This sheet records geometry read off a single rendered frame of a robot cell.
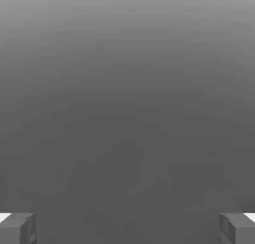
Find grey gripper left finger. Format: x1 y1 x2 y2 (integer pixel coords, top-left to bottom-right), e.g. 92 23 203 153
0 212 37 244

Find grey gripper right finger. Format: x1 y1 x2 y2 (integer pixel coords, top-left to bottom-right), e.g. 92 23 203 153
218 212 255 244

